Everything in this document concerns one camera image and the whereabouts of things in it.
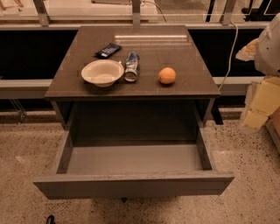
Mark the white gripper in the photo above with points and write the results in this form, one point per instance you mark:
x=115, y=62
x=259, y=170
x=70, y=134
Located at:
x=269, y=52

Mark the crushed blue soda can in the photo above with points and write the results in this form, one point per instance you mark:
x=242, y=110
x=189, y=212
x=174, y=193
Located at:
x=132, y=67

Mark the orange fruit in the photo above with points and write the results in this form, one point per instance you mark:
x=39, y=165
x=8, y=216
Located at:
x=167, y=76

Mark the dark blue snack packet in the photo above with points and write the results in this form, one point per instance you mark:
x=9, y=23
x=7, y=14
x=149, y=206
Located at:
x=107, y=51

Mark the white bowl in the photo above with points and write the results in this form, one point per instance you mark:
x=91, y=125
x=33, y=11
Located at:
x=103, y=72

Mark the open grey top drawer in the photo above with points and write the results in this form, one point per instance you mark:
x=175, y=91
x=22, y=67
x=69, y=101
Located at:
x=105, y=164

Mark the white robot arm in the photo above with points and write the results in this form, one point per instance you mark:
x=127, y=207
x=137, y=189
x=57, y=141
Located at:
x=267, y=57

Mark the grey cabinet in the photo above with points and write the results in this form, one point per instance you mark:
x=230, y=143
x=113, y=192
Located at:
x=121, y=78

